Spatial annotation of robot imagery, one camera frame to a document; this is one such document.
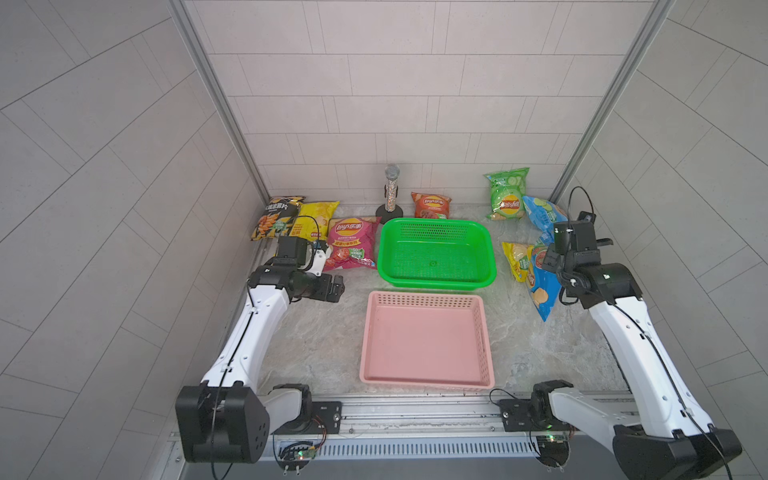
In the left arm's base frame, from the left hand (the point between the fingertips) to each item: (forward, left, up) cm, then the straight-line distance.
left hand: (332, 280), depth 81 cm
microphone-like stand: (+33, -15, -6) cm, 37 cm away
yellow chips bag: (+29, +12, -7) cm, 33 cm away
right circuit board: (-37, -54, -13) cm, 67 cm away
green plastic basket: (+18, -31, -12) cm, 38 cm away
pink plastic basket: (-11, -27, -14) cm, 32 cm away
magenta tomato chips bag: (+17, -4, -5) cm, 18 cm away
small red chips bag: (+35, -30, -5) cm, 46 cm away
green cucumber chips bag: (+38, -57, 0) cm, 69 cm away
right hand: (+1, -58, +13) cm, 59 cm away
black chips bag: (+29, +24, -6) cm, 38 cm away
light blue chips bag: (+27, -68, 0) cm, 73 cm away
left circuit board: (-38, +4, -11) cm, 40 cm away
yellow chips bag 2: (+13, -58, -6) cm, 59 cm away
